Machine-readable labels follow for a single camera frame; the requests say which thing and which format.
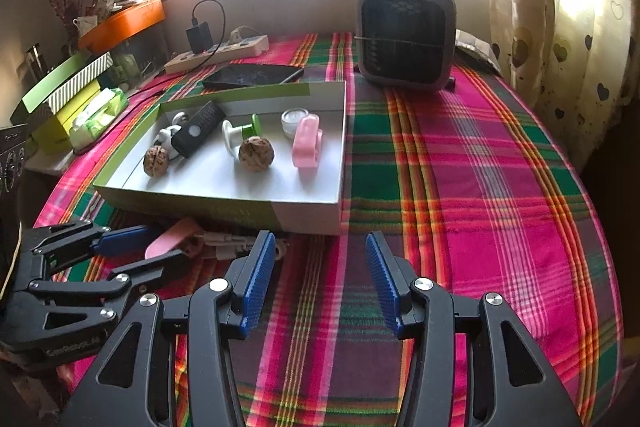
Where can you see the green tissue pack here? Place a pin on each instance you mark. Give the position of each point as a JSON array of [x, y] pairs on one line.
[[97, 117]]

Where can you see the grey black space heater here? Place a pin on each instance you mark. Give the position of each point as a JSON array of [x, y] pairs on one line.
[[405, 37]]

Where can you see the beige power strip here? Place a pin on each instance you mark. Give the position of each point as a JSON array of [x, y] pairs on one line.
[[240, 46]]

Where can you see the dark stylus pen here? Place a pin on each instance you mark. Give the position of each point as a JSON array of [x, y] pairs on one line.
[[292, 76]]

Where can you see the orange tray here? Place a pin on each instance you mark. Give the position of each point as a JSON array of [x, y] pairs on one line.
[[125, 24]]

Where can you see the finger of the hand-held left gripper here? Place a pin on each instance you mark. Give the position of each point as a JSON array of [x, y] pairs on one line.
[[125, 239], [140, 272]]

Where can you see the brown walnut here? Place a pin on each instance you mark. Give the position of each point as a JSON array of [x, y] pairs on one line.
[[156, 162], [256, 153]]

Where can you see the white mushroom-shaped knob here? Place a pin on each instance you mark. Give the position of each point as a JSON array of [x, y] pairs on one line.
[[180, 117]]

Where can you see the grey white striped box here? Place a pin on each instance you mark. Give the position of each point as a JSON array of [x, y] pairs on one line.
[[85, 74]]

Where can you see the white round cap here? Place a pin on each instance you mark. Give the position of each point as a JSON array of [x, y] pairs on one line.
[[294, 122]]

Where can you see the white panda toy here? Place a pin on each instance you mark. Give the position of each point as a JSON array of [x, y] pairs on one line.
[[164, 138]]

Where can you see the black rectangular device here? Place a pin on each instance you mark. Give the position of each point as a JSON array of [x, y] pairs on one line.
[[197, 132]]

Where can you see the green white cardboard box tray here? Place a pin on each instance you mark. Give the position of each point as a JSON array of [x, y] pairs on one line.
[[225, 214]]

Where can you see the cream heart-print curtain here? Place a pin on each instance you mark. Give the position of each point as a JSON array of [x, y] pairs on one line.
[[575, 32]]

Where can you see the pink plastic clip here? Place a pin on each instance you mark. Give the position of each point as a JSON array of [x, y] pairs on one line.
[[170, 239], [305, 147]]

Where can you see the pink green plaid tablecloth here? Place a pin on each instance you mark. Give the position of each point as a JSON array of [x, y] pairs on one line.
[[475, 207]]

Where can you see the white cup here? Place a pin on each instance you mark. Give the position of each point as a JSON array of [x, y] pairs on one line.
[[85, 28]]

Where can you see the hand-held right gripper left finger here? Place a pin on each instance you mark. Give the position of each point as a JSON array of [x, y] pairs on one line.
[[257, 287]]

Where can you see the flat green box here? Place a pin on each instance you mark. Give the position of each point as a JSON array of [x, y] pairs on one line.
[[50, 82]]

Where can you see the black phone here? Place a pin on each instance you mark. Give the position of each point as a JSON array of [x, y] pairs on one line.
[[250, 76]]

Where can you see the beige plastic clip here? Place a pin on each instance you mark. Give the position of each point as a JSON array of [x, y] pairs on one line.
[[225, 247]]

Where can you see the yellow-green box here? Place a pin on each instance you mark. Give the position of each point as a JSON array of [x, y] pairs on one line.
[[65, 112]]

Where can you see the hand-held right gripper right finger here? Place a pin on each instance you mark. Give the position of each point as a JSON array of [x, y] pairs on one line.
[[382, 287]]

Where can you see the black charger plug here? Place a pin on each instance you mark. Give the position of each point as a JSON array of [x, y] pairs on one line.
[[199, 37]]

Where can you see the white shelf board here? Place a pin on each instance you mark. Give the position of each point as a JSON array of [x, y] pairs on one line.
[[47, 162]]

